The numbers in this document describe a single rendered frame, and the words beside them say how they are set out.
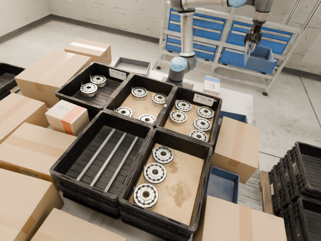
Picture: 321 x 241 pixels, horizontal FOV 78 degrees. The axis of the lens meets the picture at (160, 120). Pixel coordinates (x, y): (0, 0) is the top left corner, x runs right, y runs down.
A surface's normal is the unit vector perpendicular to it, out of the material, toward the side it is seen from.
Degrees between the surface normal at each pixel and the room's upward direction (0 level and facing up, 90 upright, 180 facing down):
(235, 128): 0
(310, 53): 90
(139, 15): 90
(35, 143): 0
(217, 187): 0
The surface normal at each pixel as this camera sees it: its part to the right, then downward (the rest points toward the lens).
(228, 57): -0.27, 0.66
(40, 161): 0.11, -0.70
